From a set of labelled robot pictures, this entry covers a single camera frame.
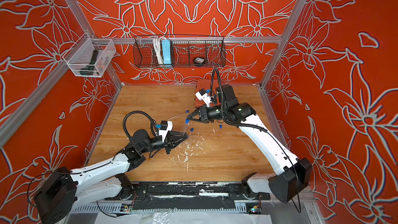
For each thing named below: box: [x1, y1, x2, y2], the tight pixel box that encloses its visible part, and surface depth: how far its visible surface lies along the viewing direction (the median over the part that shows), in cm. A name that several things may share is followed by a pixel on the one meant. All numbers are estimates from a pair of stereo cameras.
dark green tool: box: [79, 49, 99, 76], surface depth 83 cm
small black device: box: [193, 57, 206, 64], surface depth 97 cm
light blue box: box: [161, 39, 172, 65], surface depth 91 cm
